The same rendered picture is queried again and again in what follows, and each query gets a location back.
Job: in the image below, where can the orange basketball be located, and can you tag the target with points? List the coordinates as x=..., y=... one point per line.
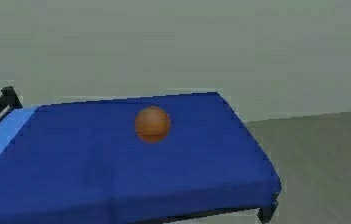
x=152, y=124

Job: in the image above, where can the blue bed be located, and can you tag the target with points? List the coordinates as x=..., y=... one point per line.
x=83, y=166

